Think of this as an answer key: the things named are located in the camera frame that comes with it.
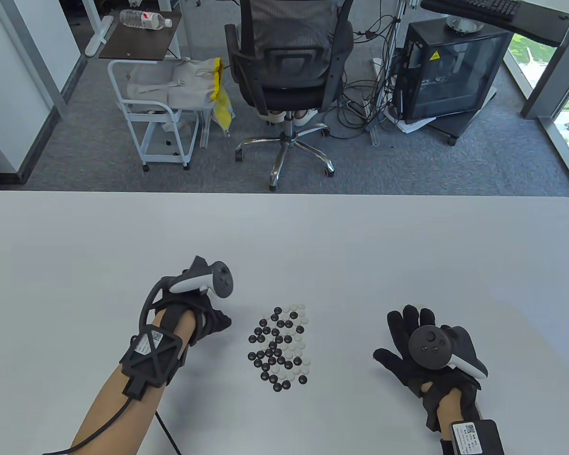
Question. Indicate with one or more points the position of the person's right hand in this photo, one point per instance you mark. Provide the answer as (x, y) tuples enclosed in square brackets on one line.
[(400, 343)]

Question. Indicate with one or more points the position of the person's left hand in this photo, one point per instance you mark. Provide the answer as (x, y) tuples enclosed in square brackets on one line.
[(211, 320)]

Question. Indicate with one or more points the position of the pile of mixed go stones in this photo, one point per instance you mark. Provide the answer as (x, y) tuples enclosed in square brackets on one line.
[(278, 310)]

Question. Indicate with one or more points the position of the black white hand controller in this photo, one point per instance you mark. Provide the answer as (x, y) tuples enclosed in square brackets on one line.
[(192, 282), (426, 348)]

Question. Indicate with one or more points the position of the white metal cart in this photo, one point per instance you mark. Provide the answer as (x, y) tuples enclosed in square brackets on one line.
[(161, 154)]

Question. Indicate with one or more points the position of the yellow plastic bag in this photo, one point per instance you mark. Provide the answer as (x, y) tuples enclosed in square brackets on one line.
[(223, 111)]

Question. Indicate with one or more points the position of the aluminium profile stand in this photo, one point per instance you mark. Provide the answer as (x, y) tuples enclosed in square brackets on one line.
[(375, 135)]

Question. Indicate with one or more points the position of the white papers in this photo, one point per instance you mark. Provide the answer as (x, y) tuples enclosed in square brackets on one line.
[(412, 125)]

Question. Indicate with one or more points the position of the black rolling platform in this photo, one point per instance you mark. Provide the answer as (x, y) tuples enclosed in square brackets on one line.
[(455, 124)]

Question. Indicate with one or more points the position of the grey fabric bag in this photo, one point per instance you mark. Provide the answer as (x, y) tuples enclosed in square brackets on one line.
[(189, 85)]

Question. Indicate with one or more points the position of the black mesh office chair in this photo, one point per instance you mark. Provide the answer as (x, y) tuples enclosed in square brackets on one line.
[(289, 95)]

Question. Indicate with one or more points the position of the black computer tower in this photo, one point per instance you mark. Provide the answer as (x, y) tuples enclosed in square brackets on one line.
[(455, 71)]

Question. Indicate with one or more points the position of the small brown side table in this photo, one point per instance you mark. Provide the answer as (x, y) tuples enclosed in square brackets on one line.
[(137, 45)]

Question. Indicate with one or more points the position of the white desk leg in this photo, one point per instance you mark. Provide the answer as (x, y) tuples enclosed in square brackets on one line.
[(99, 38)]

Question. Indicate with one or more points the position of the clear plastic water bottle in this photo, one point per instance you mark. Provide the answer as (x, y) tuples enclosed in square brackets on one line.
[(142, 19)]

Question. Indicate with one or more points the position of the white bowl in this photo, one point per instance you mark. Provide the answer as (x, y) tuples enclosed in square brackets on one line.
[(464, 26)]

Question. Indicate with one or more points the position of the black desk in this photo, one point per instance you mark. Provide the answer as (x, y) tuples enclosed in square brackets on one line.
[(536, 23)]

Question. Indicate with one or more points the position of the black keyboard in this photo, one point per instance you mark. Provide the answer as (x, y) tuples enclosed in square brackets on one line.
[(495, 7)]

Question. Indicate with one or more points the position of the black framed wrist camera module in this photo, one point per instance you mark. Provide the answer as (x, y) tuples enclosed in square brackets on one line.
[(154, 358)]

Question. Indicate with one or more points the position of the black boxed wrist camera module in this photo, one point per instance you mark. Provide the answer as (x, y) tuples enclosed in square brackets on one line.
[(476, 438)]

